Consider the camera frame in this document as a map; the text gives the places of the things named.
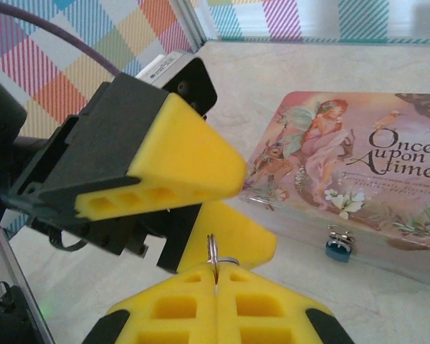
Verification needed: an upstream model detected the aluminium frame post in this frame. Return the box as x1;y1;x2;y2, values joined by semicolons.
170;0;208;54

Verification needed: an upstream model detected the pink fairy picture tin box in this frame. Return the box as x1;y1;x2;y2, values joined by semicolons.
238;90;430;292

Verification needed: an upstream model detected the thin aluminium edge strip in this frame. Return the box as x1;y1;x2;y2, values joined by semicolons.
206;34;430;47

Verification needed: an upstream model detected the small blue padlock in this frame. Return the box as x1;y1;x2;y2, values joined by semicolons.
323;224;355;263

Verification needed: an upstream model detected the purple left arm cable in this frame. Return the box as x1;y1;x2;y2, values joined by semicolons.
0;2;120;78

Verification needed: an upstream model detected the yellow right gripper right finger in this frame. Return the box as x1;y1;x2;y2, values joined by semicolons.
214;267;356;344

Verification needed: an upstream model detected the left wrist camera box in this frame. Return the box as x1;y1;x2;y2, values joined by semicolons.
133;51;219;119

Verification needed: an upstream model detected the silver key ring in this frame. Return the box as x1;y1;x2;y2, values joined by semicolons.
206;232;242;287

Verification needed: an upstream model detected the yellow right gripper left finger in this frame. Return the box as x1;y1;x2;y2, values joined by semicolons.
79;264;219;344

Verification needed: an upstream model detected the aluminium table edge rail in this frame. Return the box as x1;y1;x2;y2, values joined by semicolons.
0;227;57;344

